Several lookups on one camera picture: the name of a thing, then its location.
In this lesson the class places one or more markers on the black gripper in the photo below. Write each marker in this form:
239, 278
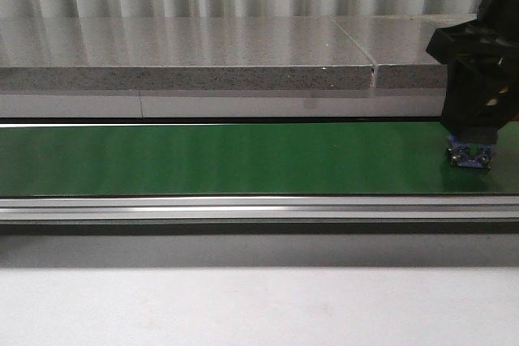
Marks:
480, 99

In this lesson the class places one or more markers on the yellow mushroom push button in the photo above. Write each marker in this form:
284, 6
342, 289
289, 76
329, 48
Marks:
469, 155

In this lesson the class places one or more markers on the grey speckled stone slab right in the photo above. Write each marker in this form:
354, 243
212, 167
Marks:
397, 46

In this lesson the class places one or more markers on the grey speckled stone slab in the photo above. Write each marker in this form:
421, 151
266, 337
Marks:
397, 46
174, 54

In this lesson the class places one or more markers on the green conveyor belt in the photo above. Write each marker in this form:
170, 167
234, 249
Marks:
274, 159

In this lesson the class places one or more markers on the grey speckled stone slab left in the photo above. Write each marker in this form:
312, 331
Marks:
174, 54

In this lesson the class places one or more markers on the aluminium conveyor frame rail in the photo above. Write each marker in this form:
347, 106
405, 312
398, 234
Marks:
313, 209

